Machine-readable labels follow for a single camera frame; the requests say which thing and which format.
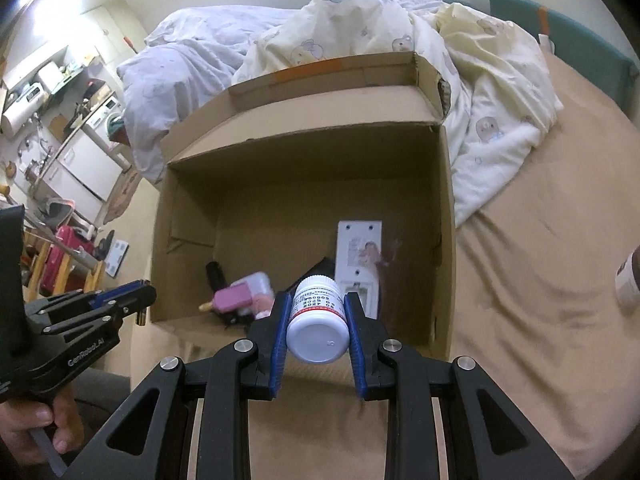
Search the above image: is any white pill bottle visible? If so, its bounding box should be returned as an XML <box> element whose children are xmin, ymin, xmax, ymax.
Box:
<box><xmin>286</xmin><ymin>275</ymin><xmax>350</xmax><ymax>364</ymax></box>

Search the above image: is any person's left hand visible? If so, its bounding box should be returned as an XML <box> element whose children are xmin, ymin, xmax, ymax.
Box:
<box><xmin>1</xmin><ymin>385</ymin><xmax>85</xmax><ymax>466</ymax></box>

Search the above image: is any red bag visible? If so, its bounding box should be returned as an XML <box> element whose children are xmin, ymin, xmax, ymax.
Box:
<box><xmin>40</xmin><ymin>226</ymin><xmax>94</xmax><ymax>297</ymax></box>

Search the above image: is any pink plush toy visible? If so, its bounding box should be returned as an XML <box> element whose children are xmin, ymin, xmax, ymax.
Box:
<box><xmin>248</xmin><ymin>292</ymin><xmax>274</xmax><ymax>320</ymax></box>

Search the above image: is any white earbuds case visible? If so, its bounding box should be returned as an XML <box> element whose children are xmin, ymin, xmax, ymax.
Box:
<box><xmin>231</xmin><ymin>272</ymin><xmax>274</xmax><ymax>297</ymax></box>

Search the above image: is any black cylindrical flashlight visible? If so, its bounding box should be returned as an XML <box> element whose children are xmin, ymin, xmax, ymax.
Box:
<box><xmin>205</xmin><ymin>261</ymin><xmax>227</xmax><ymax>292</ymax></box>

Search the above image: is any black electronic stick device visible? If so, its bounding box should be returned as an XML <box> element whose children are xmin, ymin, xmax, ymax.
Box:
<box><xmin>293</xmin><ymin>257</ymin><xmax>335</xmax><ymax>289</ymax></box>

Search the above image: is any white remote control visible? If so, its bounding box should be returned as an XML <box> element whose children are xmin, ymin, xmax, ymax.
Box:
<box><xmin>334</xmin><ymin>220</ymin><xmax>382</xmax><ymax>318</ymax></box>

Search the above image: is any white cabinet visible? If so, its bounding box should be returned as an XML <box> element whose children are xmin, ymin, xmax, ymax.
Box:
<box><xmin>34</xmin><ymin>128</ymin><xmax>131</xmax><ymax>223</ymax></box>

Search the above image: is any cardboard box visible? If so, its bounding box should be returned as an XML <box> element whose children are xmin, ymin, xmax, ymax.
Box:
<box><xmin>151</xmin><ymin>52</ymin><xmax>454</xmax><ymax>358</ymax></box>

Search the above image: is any brown white cup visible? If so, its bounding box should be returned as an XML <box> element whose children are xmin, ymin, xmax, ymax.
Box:
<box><xmin>615</xmin><ymin>247</ymin><xmax>640</xmax><ymax>311</ymax></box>

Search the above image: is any white cream duvet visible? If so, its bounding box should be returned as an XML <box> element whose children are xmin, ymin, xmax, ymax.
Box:
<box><xmin>117</xmin><ymin>0</ymin><xmax>562</xmax><ymax>222</ymax></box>

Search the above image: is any teal headboard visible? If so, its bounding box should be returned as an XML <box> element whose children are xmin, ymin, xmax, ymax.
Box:
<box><xmin>487</xmin><ymin>0</ymin><xmax>640</xmax><ymax>111</ymax></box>

